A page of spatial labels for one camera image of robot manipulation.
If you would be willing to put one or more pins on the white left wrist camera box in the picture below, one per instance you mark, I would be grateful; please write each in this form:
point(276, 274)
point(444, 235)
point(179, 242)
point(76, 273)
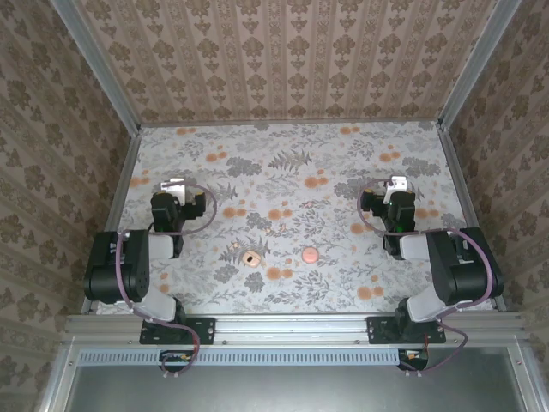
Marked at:
point(173, 189)

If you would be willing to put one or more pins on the tan earbud with black slot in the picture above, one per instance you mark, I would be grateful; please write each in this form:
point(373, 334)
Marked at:
point(251, 258)

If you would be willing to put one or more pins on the steel sheet panel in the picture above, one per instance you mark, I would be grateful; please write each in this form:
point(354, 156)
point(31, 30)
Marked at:
point(300, 390)

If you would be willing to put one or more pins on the aluminium corner post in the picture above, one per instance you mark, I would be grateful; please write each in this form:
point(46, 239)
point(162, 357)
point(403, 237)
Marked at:
point(476, 64)
point(102, 68)

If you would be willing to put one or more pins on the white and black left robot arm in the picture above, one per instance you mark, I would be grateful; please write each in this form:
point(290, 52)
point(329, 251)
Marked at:
point(111, 266)

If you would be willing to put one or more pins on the aluminium extrusion beam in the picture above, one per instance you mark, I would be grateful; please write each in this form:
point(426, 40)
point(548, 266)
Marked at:
point(291, 328)

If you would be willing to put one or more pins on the thin aluminium back rail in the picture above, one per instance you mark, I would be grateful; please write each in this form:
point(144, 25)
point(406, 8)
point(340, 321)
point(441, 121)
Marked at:
point(291, 123)

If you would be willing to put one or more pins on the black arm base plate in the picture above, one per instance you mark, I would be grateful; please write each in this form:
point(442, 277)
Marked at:
point(206, 324)
point(377, 330)

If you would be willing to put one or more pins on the aluminium side rail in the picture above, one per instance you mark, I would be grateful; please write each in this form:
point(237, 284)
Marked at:
point(464, 193)
point(115, 214)

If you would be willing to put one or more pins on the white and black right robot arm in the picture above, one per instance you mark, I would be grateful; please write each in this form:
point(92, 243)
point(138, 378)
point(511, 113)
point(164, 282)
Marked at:
point(454, 274)

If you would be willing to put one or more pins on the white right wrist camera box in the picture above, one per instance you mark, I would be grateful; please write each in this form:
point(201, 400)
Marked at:
point(399, 182)

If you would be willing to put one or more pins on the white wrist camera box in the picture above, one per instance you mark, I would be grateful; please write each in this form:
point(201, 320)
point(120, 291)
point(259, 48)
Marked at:
point(399, 182)
point(173, 189)

